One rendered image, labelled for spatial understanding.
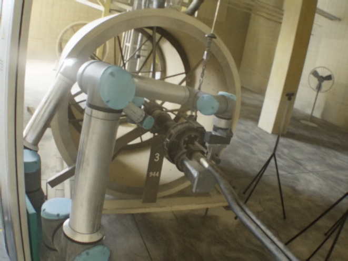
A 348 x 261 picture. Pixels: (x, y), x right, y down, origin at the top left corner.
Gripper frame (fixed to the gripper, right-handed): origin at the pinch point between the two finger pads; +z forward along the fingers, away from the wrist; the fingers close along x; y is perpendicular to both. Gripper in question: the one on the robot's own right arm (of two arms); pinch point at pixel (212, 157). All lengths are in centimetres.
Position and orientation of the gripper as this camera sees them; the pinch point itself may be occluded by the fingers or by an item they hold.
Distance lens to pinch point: 144.4
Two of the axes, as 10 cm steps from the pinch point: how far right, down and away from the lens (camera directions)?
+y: -3.7, -3.3, 8.7
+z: -1.8, 9.4, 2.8
